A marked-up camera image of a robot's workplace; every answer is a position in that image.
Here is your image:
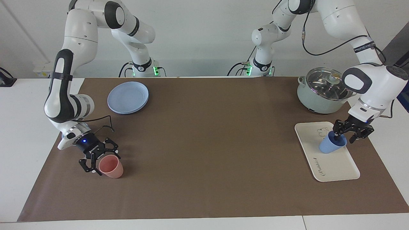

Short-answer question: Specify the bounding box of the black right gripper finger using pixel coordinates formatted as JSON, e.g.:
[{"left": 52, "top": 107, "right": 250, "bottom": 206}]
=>
[
  {"left": 103, "top": 137, "right": 122, "bottom": 159},
  {"left": 78, "top": 153, "right": 103, "bottom": 177}
]

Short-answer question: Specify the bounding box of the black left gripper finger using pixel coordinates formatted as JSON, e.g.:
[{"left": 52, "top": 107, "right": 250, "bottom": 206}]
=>
[
  {"left": 332, "top": 119, "right": 346, "bottom": 142},
  {"left": 349, "top": 125, "right": 375, "bottom": 144}
]

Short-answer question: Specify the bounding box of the blue plastic cup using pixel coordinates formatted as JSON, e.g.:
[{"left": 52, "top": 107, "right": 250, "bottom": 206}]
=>
[{"left": 319, "top": 132, "right": 347, "bottom": 154}]

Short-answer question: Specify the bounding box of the pink plastic cup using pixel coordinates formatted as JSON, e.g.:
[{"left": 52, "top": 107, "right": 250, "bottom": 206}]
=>
[{"left": 98, "top": 155, "right": 124, "bottom": 179}]

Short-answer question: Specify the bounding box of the cream tray with rabbit print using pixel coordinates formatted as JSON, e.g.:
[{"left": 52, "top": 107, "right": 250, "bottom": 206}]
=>
[{"left": 294, "top": 121, "right": 360, "bottom": 182}]

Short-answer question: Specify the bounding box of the pale green electric pot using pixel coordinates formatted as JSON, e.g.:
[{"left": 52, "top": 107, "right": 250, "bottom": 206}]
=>
[{"left": 297, "top": 72, "right": 358, "bottom": 114}]

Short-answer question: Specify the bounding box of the glass pot lid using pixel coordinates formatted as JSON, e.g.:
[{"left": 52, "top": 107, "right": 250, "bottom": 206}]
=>
[{"left": 306, "top": 67, "right": 357, "bottom": 101}]

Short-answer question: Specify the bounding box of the lavender blue plate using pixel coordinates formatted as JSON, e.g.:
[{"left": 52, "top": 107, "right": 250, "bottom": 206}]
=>
[{"left": 107, "top": 81, "right": 149, "bottom": 115}]

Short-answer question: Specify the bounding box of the brown paper table mat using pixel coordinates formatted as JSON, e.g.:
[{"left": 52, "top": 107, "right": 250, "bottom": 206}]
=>
[{"left": 18, "top": 77, "right": 409, "bottom": 222}]

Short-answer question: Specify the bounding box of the black clamp stand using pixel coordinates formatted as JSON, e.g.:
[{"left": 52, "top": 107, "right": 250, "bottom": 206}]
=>
[{"left": 0, "top": 67, "right": 17, "bottom": 87}]

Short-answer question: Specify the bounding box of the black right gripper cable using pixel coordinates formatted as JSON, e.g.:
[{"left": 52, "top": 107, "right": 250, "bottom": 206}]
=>
[{"left": 77, "top": 115, "right": 115, "bottom": 135}]

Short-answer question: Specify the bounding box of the black right base cable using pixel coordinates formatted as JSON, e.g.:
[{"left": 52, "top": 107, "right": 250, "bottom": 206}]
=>
[{"left": 118, "top": 62, "right": 133, "bottom": 78}]

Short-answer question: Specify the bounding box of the black base cable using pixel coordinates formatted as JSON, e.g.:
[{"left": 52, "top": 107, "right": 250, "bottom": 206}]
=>
[
  {"left": 118, "top": 62, "right": 133, "bottom": 78},
  {"left": 227, "top": 48, "right": 258, "bottom": 77}
]

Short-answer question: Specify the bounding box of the white wall socket box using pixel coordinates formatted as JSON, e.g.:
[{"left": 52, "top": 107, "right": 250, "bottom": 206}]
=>
[{"left": 33, "top": 62, "right": 55, "bottom": 79}]

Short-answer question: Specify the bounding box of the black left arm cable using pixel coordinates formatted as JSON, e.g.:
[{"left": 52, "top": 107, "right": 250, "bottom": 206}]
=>
[{"left": 272, "top": 0, "right": 397, "bottom": 119}]

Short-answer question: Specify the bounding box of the black left base cable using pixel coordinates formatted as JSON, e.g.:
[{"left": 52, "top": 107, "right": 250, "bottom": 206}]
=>
[{"left": 227, "top": 48, "right": 258, "bottom": 77}]

